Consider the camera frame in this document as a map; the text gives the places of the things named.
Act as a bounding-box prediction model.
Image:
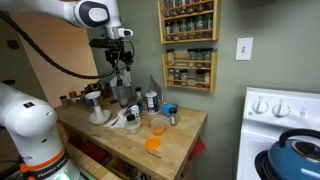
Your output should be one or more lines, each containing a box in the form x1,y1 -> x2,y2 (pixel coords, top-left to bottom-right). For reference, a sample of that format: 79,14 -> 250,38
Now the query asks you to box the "clear glass bowl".
124,115 -> 143,135

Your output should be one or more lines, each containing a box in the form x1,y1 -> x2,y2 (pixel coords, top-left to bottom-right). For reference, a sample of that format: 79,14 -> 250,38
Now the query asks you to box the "small black-lidded glass jar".
126,114 -> 138,126

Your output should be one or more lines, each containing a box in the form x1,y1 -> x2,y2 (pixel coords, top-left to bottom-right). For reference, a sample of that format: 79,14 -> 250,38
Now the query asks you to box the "small wooden spice rack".
161,49 -> 218,94

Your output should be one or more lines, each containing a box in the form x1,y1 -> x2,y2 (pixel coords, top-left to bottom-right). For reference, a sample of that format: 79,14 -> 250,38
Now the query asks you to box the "thin wooden stick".
146,151 -> 163,160

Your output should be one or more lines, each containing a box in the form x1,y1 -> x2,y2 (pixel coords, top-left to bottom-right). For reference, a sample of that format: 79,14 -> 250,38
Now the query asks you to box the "clear plastic zip bag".
149,74 -> 165,105

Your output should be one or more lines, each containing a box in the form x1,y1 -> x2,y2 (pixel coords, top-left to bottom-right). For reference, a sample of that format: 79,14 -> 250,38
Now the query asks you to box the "white and blue can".
145,91 -> 160,115

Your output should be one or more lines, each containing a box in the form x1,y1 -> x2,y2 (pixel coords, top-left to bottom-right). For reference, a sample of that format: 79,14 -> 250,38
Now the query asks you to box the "red hanging cloth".
189,137 -> 208,162

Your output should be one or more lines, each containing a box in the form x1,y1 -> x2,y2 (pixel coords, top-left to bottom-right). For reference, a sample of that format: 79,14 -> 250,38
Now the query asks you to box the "blue measuring cup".
127,102 -> 145,116

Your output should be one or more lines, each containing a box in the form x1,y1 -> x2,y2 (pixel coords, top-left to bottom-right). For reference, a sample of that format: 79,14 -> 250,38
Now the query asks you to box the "blue round container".
161,103 -> 179,118

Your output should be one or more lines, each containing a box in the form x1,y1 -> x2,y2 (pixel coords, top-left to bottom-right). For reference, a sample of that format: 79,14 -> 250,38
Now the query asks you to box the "white stove knob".
272,98 -> 291,118
252,96 -> 270,115

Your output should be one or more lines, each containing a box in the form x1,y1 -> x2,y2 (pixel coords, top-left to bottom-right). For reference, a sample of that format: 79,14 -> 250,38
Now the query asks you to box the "tall glass bottle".
116,78 -> 130,108

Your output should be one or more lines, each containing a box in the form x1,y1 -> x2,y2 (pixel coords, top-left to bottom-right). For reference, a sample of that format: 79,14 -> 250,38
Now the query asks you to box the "black-lidded spice shaker jar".
168,107 -> 179,127

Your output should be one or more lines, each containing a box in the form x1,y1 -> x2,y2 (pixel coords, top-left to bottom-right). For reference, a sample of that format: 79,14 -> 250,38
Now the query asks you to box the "white paper napkin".
105,110 -> 128,130

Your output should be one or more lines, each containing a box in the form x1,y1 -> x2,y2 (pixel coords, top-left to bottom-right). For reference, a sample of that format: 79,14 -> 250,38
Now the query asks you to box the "clear cup with orange liquid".
150,117 -> 167,137

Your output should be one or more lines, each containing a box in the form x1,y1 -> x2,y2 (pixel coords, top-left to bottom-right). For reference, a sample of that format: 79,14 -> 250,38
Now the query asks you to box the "large wooden spice rack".
157,0 -> 220,45

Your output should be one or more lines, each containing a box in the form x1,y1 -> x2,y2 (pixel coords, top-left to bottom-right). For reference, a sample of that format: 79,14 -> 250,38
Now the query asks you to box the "small dark-lidded bottle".
134,86 -> 144,103

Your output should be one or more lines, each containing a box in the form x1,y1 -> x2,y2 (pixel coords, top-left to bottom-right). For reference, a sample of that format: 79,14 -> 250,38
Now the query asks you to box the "blue kettle with black handle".
266,129 -> 320,180

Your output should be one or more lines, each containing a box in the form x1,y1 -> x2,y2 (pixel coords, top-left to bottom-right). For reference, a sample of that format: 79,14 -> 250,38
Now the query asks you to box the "black stove burner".
254,149 -> 278,180

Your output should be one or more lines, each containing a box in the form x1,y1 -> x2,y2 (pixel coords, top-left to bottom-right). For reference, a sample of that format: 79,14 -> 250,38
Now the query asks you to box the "white electric stove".
236,87 -> 320,180

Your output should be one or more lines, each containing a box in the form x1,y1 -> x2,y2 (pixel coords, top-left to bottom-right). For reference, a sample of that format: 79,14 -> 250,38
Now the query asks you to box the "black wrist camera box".
88,38 -> 116,50

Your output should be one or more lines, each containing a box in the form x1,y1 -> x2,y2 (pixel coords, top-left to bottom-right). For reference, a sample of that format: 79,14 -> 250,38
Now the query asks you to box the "rack spice jar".
203,47 -> 214,63
186,48 -> 196,68
194,48 -> 205,68
166,48 -> 176,66

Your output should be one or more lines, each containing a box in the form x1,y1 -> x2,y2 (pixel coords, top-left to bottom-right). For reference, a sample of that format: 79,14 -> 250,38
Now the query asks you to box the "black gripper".
105,48 -> 135,83

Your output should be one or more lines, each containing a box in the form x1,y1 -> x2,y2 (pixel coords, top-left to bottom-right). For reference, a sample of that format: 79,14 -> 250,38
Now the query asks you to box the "red-lidded spice jar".
68,90 -> 79,101

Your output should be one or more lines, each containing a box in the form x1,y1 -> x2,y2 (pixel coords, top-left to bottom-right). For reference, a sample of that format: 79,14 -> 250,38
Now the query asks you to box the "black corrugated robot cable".
0,11 -> 136,80

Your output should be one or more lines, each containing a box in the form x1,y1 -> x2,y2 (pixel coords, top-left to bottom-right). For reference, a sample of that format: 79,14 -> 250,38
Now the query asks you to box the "wooden butcher block cart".
54,99 -> 209,180

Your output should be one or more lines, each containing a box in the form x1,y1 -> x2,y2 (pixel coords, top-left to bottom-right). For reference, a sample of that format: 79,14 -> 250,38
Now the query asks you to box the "white light switch plate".
235,37 -> 254,62

